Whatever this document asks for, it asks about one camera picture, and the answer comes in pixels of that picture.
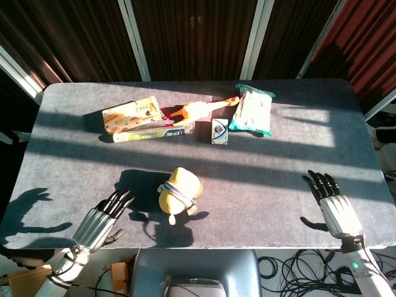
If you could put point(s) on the yellow rubber chicken toy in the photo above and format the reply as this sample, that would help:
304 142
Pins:
195 110

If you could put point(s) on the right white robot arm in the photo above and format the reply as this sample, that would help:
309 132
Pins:
368 272

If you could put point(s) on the small orange box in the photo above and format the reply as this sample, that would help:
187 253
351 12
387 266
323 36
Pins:
120 277

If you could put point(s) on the dark brown pleated curtain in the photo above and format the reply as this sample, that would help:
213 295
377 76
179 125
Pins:
195 37

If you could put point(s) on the white window frame post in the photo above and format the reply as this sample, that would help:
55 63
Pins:
134 40
321 37
18 75
256 40

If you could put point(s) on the yellow plush toy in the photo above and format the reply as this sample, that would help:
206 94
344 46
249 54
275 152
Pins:
182 185

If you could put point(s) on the teal edged snack bag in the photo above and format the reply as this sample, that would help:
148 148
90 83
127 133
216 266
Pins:
252 111

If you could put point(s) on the grey blue table cloth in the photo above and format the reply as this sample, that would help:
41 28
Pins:
263 191

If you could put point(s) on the brown cardboard box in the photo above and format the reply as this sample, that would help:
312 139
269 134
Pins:
28 281

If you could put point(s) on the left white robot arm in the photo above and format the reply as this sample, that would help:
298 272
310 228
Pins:
63 270

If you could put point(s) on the small white blue box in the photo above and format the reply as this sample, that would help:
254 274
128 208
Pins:
219 131

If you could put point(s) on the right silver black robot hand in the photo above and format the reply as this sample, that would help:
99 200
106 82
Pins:
340 216

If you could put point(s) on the orange biscuit box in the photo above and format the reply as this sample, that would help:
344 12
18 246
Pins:
130 116

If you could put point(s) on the green toothpaste box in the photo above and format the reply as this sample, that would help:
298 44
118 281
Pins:
148 133

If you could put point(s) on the reddish brown curtain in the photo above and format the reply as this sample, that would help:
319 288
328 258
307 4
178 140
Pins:
368 40

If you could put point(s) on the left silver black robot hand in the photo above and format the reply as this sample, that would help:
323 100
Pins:
92 227

